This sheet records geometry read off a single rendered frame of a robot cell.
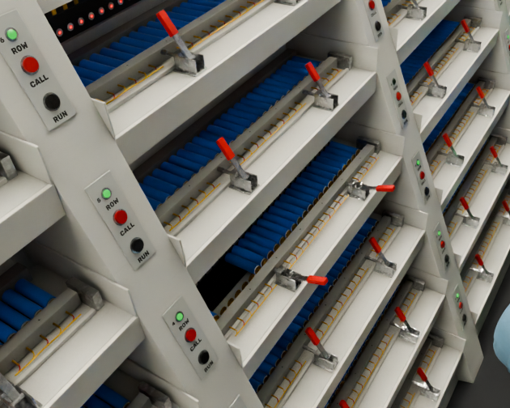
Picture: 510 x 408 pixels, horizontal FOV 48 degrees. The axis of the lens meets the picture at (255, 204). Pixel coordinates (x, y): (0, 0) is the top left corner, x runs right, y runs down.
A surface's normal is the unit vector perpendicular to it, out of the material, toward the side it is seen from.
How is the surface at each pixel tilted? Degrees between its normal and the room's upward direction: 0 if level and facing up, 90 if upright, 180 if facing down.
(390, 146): 90
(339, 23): 90
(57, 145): 90
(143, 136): 111
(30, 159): 90
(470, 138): 21
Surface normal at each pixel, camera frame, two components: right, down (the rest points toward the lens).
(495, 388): -0.38, -0.82
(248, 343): -0.08, -0.76
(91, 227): 0.74, 0.01
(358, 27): -0.55, 0.58
